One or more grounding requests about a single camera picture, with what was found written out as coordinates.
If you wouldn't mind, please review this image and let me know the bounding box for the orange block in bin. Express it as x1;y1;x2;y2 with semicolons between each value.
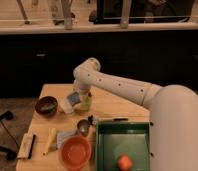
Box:
117;155;133;171

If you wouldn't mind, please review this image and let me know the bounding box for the small metal cup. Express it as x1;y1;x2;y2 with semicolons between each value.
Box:
77;119;90;137

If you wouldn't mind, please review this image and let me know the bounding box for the small black white toy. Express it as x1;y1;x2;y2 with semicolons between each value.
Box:
88;115;99;126

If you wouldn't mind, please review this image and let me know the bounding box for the dark brown bowl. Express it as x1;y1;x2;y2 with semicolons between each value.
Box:
35;96;58;118

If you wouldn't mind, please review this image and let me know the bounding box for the black chair base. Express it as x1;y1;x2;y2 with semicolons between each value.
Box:
0;110;18;161

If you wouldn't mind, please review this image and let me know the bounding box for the yellow banana toy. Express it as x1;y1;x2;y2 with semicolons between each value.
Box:
43;128;57;155

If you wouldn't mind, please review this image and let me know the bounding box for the black marker pen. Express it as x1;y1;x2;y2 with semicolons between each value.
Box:
113;118;128;122

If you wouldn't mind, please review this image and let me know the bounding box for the blue sponge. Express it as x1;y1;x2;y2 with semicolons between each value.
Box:
67;92;81;106

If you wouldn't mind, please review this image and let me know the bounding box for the green plastic bin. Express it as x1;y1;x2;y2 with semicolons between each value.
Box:
95;122;150;171

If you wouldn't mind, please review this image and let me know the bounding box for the orange plastic bowl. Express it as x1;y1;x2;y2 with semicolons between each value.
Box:
59;136;92;171

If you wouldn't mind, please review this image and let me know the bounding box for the white paper cup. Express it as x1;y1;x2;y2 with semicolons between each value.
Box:
60;98;74;114

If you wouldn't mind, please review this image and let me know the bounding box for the blue grey cloth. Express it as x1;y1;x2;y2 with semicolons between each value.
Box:
56;129;77;148

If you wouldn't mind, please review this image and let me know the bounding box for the green plastic cup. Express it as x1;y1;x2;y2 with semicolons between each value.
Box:
81;97;91;112

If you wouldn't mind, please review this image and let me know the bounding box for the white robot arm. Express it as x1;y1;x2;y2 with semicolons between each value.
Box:
73;58;198;171

